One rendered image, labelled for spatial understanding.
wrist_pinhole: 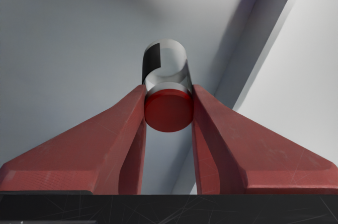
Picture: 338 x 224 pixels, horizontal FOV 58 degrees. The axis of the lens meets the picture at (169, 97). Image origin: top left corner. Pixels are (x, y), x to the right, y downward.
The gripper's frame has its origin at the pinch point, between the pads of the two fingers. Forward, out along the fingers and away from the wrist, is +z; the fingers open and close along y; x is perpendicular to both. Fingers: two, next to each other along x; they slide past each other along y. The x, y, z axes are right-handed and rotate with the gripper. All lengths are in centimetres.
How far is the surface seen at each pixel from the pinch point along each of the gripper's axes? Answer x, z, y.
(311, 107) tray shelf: 6.4, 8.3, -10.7
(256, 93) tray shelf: 4.9, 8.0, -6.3
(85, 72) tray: 2.6, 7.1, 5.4
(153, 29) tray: -0.3, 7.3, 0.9
